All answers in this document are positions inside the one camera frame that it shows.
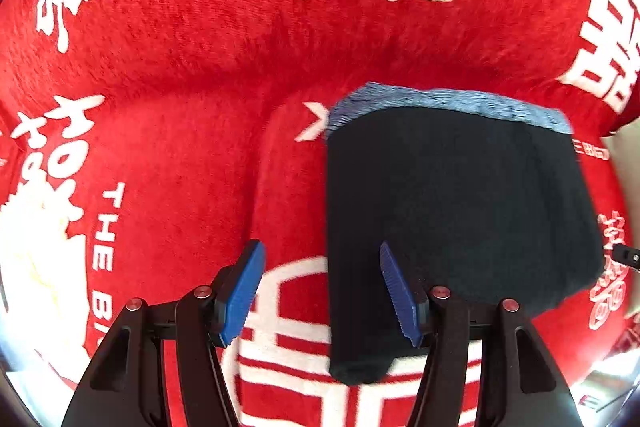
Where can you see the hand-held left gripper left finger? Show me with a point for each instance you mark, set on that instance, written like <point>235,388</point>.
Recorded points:
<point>242,292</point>

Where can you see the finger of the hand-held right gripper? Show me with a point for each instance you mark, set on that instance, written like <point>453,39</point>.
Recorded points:
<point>630,255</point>

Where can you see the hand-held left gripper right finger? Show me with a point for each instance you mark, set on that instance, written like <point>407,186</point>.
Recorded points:
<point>400,297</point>

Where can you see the dark navy pants blue waistband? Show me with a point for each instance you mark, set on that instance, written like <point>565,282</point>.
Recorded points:
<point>450,207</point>

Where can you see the red printed blanket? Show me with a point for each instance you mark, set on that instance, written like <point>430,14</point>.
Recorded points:
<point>175,107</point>

